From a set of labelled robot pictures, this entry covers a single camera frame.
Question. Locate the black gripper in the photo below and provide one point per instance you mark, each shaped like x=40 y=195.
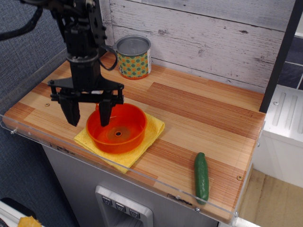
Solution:
x=86 y=84

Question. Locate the orange pot with grey handle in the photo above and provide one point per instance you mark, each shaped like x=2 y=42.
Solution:
x=125 y=131

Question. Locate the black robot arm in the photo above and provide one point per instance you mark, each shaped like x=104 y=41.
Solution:
x=81 y=26

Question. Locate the yellow cloth napkin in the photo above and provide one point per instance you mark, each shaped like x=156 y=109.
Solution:
x=124 y=161

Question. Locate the patterned tin can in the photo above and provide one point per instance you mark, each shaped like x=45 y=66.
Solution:
x=134 y=56

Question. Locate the grey toy fridge cabinet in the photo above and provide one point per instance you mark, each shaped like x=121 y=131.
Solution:
x=79 y=177

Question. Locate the clear acrylic front guard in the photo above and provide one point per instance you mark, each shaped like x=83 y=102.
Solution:
x=224 y=217

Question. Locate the silver dispenser panel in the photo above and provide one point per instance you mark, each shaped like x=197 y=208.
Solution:
x=120 y=211

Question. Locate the yellow object bottom left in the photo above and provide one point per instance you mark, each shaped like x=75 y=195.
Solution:
x=28 y=222

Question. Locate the green toy cucumber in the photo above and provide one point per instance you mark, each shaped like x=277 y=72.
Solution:
x=201 y=178

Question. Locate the white toy sink unit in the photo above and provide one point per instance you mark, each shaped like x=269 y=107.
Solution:
x=279 y=152

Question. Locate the black right frame post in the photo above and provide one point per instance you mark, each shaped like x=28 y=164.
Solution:
x=282 y=54

